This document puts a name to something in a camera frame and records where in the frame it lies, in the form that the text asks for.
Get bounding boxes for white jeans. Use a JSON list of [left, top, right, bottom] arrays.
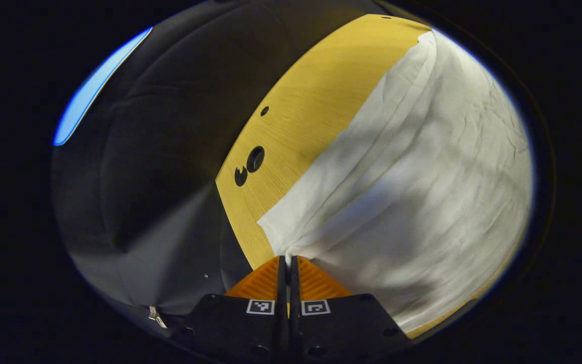
[[257, 30, 533, 334]]

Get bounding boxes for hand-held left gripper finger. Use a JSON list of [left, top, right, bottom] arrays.
[[180, 255, 289, 364], [289, 255, 414, 364]]

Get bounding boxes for silver metal backdrop clip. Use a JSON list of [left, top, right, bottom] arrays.
[[149, 305, 168, 329]]

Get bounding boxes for black backdrop cloth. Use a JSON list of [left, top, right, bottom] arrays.
[[51, 0, 390, 327]]

